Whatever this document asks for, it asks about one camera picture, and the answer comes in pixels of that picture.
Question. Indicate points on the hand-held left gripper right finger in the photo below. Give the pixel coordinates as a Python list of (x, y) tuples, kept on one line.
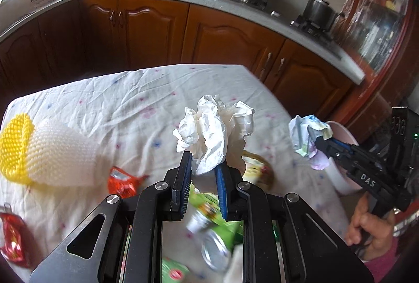
[(220, 186)]

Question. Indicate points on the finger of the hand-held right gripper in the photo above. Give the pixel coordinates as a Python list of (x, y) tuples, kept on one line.
[(327, 150), (342, 144)]

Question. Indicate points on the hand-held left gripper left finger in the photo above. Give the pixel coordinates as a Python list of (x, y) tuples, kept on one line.
[(186, 180)]

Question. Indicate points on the pink plastic bin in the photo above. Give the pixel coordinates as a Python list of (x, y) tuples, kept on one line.
[(340, 132)]

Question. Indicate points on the pastel paper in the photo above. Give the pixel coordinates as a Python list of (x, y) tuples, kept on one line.
[(302, 135)]

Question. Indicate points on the yellow food wrapper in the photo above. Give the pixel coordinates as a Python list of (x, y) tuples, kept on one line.
[(257, 171)]

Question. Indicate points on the white tissue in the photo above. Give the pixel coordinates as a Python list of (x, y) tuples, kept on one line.
[(206, 129)]

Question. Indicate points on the crushed green can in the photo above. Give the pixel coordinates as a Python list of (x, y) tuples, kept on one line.
[(216, 250)]

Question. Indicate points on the green drink carton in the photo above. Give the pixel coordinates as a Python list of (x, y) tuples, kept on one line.
[(175, 273)]

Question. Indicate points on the person's right forearm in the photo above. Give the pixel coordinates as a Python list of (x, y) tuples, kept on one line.
[(391, 266)]

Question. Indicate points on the person's right hand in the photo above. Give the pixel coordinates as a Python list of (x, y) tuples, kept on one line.
[(373, 234)]

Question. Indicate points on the red snack wrapper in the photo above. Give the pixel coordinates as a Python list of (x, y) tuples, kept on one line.
[(122, 181), (13, 240)]

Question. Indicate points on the white floral tablecloth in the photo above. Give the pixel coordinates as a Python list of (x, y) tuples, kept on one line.
[(131, 106)]

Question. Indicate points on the black gas stove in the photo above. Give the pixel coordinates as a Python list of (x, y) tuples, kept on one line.
[(314, 32)]

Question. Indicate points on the red-brown wooden glass door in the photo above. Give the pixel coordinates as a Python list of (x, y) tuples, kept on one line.
[(376, 34)]

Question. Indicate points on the steel pot with lid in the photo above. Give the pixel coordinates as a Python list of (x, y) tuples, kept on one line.
[(317, 13)]

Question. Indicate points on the wooden base cabinets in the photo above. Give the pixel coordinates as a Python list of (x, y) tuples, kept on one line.
[(147, 34)]

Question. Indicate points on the yellow foam fruit net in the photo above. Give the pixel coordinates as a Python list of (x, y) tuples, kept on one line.
[(13, 142)]

